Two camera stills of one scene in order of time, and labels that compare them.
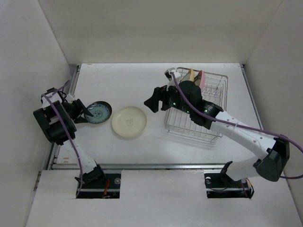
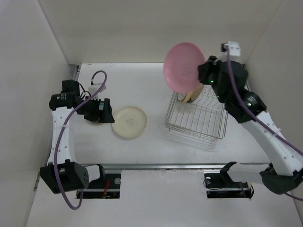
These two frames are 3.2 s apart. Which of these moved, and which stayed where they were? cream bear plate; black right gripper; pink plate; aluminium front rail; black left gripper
Moved: black left gripper; black right gripper; pink plate
Stayed: aluminium front rail; cream bear plate
